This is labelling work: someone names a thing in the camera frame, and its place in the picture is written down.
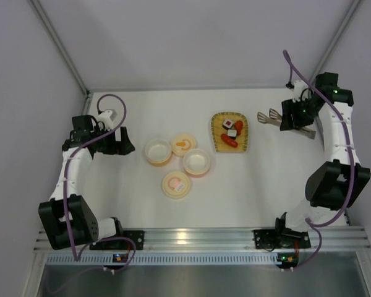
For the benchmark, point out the aluminium mounting rail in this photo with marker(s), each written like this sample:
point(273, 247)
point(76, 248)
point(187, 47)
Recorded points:
point(332, 238)

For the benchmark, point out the cream lid yellow handle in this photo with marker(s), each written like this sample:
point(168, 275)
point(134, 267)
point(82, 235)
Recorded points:
point(182, 143)

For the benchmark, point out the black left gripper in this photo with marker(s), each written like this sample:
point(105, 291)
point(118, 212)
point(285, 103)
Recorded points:
point(118, 145)

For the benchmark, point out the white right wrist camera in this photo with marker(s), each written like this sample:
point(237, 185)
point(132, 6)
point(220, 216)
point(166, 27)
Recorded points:
point(299, 90)

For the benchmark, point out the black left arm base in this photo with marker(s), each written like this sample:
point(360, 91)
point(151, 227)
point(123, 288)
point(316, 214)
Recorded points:
point(113, 244)

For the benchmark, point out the red sushi roll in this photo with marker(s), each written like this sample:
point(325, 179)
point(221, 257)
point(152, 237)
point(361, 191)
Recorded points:
point(228, 124)

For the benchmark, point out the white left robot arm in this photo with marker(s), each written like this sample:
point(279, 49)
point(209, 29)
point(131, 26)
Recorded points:
point(66, 217)

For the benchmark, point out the grey slotted cable duct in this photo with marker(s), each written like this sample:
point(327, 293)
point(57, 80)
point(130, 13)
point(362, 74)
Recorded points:
point(140, 258)

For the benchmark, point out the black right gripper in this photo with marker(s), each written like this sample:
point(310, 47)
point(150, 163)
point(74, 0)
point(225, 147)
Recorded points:
point(291, 116)

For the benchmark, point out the yellow lunch box bowl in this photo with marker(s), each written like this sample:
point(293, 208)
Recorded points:
point(158, 152)

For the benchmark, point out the cream lid pink handle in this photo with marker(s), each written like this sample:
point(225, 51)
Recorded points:
point(176, 185)

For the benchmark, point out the pink lunch box bowl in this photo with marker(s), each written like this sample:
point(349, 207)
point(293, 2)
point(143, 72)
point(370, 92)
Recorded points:
point(196, 163)

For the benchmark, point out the bamboo serving tray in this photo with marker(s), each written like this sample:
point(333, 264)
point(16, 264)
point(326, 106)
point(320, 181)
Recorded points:
point(217, 130)

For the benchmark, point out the metal serving tongs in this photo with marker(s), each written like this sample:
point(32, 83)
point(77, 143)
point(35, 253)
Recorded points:
point(274, 118)

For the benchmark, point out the red toy sausage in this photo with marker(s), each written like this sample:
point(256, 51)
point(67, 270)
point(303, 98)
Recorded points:
point(229, 141)

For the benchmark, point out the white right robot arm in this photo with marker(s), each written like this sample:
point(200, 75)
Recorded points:
point(338, 182)

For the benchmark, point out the green sushi roll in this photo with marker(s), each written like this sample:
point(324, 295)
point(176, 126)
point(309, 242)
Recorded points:
point(232, 133)

